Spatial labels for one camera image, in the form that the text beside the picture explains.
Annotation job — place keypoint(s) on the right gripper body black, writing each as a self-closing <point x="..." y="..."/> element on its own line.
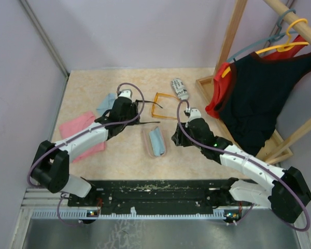
<point x="183" y="141"/>

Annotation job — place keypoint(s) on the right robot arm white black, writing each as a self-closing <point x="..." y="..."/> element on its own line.
<point x="284" y="191"/>

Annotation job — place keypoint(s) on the newspaper print glasses case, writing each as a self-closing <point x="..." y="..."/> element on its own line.
<point x="179" y="89"/>

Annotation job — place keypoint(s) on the teal hanger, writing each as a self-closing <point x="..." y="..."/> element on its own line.
<point x="272" y="38"/>

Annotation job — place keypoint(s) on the orange sunglasses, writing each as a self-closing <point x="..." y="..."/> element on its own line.
<point x="162" y="104"/>

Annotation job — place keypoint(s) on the pink glasses case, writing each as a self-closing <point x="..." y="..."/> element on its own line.
<point x="147" y="143"/>

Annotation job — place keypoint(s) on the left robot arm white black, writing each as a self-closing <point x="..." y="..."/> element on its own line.
<point x="50" y="167"/>

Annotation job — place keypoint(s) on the yellow hanger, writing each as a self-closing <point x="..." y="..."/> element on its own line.
<point x="288" y="33"/>

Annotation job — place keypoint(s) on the light blue cleaning cloth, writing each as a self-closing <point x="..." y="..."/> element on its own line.
<point x="157" y="142"/>

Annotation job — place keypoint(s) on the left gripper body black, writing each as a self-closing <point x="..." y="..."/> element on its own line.
<point x="130" y="115"/>

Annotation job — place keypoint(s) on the black sunglasses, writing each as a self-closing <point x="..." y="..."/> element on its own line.
<point x="145" y="117"/>

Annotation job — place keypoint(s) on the red tank top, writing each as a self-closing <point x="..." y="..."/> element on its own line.
<point x="223" y="77"/>

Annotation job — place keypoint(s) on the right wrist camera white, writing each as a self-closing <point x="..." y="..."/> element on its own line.
<point x="192" y="113"/>

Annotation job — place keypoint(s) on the navy tank top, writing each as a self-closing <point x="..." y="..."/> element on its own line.
<point x="257" y="92"/>

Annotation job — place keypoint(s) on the pink folded garment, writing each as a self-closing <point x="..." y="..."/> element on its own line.
<point x="76" y="125"/>

